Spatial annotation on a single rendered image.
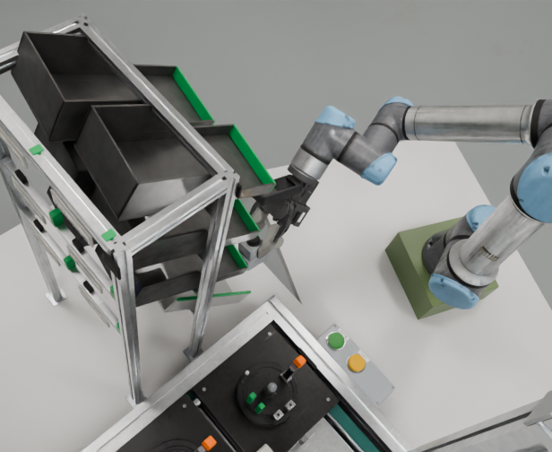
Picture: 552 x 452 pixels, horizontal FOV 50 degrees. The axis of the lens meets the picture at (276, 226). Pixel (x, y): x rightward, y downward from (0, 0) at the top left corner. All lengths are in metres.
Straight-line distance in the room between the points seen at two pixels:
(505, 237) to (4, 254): 1.18
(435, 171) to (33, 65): 1.37
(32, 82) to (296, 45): 2.60
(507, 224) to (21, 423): 1.11
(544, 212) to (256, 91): 2.17
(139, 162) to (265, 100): 2.24
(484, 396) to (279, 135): 1.71
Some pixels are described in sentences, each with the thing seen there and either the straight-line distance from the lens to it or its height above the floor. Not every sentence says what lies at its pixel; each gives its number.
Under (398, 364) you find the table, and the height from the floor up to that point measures 0.86.
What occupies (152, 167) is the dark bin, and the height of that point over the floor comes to 1.59.
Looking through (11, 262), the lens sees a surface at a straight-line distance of 1.63.
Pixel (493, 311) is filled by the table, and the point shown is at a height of 0.86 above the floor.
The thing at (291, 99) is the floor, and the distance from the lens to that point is 3.11.
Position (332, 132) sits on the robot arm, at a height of 1.34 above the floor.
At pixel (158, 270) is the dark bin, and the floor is 1.27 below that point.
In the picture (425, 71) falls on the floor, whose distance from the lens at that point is 3.51.
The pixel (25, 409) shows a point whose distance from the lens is 1.50.
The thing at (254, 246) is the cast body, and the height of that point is 1.14.
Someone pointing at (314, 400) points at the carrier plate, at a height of 0.97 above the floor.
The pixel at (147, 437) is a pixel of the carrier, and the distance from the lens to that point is 1.35.
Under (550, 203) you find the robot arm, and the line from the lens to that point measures 1.11.
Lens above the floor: 2.30
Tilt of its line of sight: 60 degrees down
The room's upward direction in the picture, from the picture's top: 21 degrees clockwise
